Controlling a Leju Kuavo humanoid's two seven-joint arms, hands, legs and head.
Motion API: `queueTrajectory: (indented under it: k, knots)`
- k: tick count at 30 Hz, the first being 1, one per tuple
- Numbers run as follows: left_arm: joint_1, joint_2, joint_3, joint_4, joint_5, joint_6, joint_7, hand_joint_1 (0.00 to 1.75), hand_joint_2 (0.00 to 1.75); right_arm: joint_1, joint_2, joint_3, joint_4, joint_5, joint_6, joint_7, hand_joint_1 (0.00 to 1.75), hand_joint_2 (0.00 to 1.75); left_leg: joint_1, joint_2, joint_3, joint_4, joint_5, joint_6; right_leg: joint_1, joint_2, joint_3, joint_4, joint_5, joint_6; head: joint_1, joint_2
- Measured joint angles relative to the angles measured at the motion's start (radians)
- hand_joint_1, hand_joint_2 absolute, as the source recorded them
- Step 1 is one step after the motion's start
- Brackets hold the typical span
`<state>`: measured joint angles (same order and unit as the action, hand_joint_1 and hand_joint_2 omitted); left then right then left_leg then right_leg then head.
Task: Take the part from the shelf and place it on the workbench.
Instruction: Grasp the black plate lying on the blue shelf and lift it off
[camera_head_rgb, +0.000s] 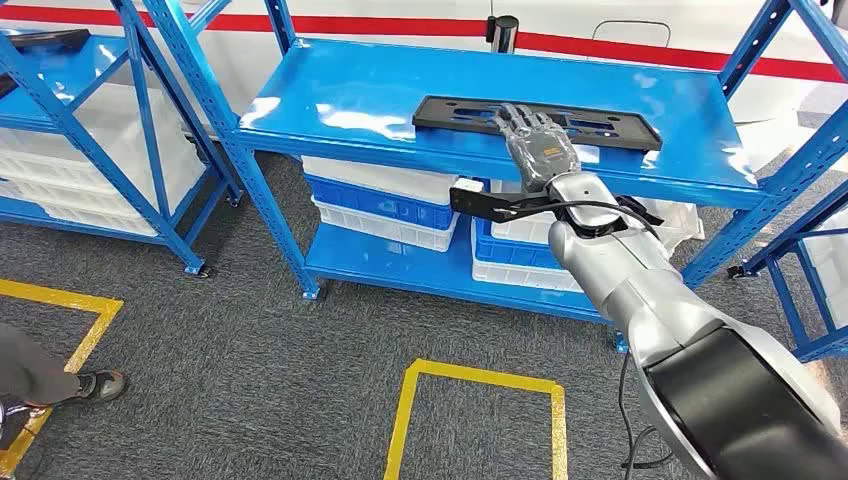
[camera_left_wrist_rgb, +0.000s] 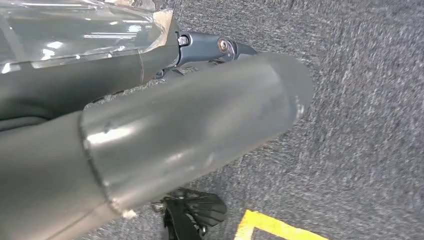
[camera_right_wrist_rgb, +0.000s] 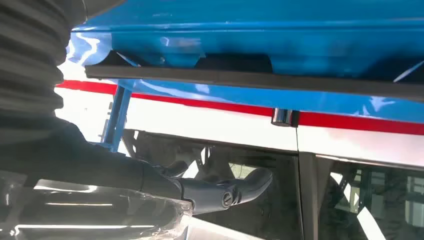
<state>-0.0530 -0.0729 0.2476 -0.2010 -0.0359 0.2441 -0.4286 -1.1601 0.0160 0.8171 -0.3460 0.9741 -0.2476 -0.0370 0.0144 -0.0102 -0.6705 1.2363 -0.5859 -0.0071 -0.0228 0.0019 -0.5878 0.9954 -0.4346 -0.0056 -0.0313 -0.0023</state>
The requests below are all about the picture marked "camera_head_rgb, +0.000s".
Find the person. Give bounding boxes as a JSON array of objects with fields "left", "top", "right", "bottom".
[{"left": 0, "top": 323, "right": 127, "bottom": 452}]

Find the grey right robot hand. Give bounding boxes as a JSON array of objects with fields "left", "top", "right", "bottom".
[{"left": 493, "top": 101, "right": 584, "bottom": 195}]

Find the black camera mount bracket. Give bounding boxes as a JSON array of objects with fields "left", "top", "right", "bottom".
[{"left": 449, "top": 187, "right": 551, "bottom": 225}]

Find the long black plastic part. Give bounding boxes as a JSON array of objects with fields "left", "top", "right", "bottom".
[
  {"left": 0, "top": 28, "right": 92, "bottom": 56},
  {"left": 411, "top": 95, "right": 664, "bottom": 154}
]

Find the black barrier post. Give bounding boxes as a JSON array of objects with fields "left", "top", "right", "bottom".
[{"left": 485, "top": 14, "right": 520, "bottom": 56}]

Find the blue plastic bin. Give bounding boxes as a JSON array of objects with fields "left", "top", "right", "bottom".
[
  {"left": 305, "top": 174, "right": 458, "bottom": 232},
  {"left": 471, "top": 217, "right": 564, "bottom": 271}
]

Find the white plastic bin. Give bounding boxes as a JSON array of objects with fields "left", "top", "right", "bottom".
[
  {"left": 0, "top": 129, "right": 162, "bottom": 238},
  {"left": 301, "top": 155, "right": 460, "bottom": 207},
  {"left": 311, "top": 197, "right": 460, "bottom": 254},
  {"left": 798, "top": 210, "right": 848, "bottom": 331},
  {"left": 488, "top": 178, "right": 706, "bottom": 256},
  {"left": 470, "top": 256, "right": 586, "bottom": 294},
  {"left": 72, "top": 82, "right": 208, "bottom": 215}
]

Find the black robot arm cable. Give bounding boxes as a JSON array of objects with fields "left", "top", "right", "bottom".
[{"left": 493, "top": 198, "right": 674, "bottom": 480}]

